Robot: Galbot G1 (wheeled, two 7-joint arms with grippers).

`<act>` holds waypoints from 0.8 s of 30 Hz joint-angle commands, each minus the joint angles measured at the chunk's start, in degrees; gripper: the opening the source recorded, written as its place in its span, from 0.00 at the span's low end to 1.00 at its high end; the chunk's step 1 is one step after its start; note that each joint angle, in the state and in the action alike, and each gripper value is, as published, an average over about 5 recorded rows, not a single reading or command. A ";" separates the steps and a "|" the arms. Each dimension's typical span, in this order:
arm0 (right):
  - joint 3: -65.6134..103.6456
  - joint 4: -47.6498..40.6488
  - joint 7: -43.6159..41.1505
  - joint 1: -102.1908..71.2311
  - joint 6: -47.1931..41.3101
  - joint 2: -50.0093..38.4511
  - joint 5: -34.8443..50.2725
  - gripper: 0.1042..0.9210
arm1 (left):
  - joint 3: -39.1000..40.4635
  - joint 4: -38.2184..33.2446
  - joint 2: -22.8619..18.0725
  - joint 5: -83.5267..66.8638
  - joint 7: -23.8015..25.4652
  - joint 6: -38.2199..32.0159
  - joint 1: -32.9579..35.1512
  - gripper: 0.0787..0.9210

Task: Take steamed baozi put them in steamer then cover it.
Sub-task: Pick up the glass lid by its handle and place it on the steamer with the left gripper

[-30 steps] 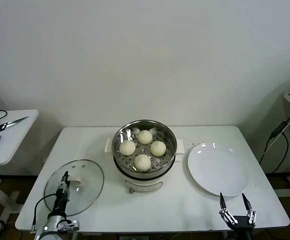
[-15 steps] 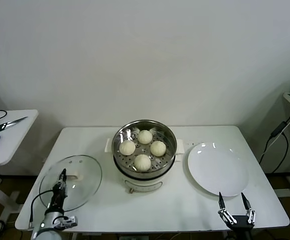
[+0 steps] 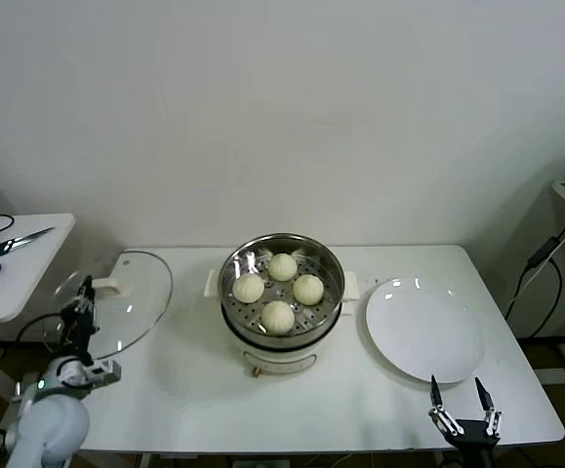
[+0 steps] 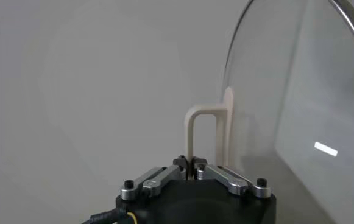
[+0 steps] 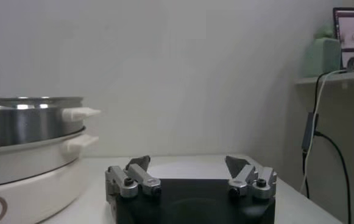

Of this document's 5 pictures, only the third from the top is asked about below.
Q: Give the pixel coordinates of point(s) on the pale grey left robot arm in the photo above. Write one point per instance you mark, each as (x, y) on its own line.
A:
(52, 429)

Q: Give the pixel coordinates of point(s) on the white side table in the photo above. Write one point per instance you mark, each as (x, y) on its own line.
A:
(33, 263)

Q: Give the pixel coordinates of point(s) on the perforated steel steamer basket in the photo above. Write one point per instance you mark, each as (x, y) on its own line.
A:
(238, 258)

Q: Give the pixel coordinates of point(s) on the white steamed baozi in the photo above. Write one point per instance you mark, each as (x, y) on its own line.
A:
(282, 266)
(309, 289)
(249, 288)
(277, 318)

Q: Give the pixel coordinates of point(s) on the white round plate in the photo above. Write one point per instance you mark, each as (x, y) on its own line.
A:
(423, 331)

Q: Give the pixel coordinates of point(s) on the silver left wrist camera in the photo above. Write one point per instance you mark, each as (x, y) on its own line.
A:
(104, 373)

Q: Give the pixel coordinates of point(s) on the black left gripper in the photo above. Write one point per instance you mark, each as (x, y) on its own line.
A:
(79, 331)

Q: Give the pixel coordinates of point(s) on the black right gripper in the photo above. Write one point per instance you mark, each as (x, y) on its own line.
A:
(474, 439)

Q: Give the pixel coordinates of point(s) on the cream electric cooker base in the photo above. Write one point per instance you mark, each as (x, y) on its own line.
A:
(277, 362)

